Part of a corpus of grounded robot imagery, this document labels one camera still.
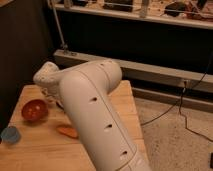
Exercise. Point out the orange toy carrot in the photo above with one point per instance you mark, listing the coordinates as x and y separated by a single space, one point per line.
68 131

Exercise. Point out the wooden table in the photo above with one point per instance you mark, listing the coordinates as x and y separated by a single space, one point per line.
42 148

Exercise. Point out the red bowl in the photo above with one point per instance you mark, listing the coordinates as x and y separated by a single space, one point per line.
34 110

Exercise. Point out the cluttered background shelf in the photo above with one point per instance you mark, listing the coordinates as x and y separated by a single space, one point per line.
188 13

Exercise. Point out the grey metal pole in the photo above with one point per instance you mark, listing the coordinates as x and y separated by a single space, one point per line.
63 45

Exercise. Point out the blue cup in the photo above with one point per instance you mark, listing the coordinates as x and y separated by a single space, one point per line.
10 135

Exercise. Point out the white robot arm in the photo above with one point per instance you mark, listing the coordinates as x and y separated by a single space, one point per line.
83 91

